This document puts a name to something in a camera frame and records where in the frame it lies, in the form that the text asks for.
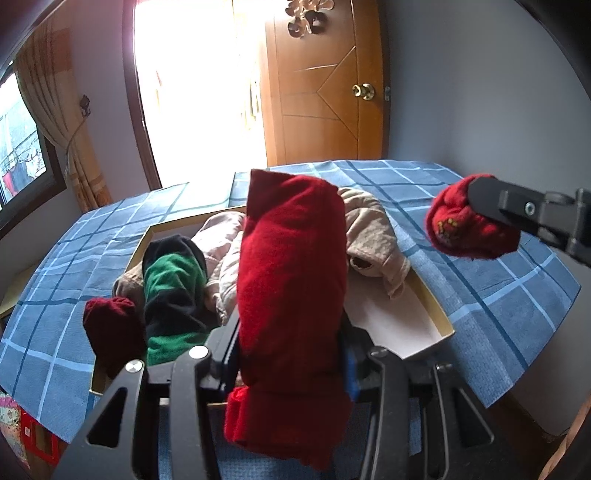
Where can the tan curtain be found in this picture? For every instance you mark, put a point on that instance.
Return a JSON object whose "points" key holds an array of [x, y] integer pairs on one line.
{"points": [[60, 115]]}

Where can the dark red underwear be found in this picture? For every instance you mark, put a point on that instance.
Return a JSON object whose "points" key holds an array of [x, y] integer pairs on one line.
{"points": [[115, 332]]}

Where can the white cardboard tray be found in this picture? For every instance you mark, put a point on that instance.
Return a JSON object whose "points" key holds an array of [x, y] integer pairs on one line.
{"points": [[392, 323]]}

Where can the red printed box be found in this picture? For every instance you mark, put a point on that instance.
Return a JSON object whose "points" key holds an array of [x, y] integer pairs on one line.
{"points": [[39, 436]]}

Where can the beige sock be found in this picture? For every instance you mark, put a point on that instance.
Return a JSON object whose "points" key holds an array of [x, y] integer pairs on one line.
{"points": [[374, 240]]}

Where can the tan underwear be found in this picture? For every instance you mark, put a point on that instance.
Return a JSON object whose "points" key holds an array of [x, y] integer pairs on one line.
{"points": [[129, 286]]}

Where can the blue plaid tablecloth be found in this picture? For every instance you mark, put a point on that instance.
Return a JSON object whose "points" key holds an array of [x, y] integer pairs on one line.
{"points": [[485, 300]]}

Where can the door hanging decoration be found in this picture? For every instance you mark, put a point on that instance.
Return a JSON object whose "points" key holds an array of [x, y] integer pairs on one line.
{"points": [[307, 18]]}

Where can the brass door knob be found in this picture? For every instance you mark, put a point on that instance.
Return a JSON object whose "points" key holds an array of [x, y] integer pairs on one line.
{"points": [[363, 90]]}

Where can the window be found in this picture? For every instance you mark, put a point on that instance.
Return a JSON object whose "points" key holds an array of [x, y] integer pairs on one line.
{"points": [[23, 152]]}

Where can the green and black underwear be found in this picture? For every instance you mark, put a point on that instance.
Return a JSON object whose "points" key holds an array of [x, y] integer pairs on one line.
{"points": [[173, 300]]}

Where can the wooden door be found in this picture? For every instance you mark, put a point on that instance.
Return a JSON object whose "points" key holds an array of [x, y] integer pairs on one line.
{"points": [[323, 92]]}

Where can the curtain wall hook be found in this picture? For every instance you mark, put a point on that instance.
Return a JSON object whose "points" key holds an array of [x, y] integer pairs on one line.
{"points": [[84, 105]]}

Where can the small red printed underwear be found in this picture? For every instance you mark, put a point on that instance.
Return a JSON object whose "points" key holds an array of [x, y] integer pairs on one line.
{"points": [[461, 230]]}

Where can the light pink underwear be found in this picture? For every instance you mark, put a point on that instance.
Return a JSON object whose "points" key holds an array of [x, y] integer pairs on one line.
{"points": [[219, 235]]}

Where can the metal door latch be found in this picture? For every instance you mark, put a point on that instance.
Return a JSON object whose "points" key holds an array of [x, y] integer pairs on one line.
{"points": [[387, 93]]}

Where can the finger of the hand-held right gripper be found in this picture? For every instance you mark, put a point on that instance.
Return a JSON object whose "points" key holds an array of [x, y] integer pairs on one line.
{"points": [[531, 207]]}

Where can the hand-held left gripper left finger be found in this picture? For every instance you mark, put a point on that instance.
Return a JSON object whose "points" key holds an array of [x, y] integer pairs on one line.
{"points": [[184, 383]]}

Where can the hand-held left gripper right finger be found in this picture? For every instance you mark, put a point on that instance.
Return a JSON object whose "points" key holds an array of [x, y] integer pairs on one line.
{"points": [[352, 374]]}

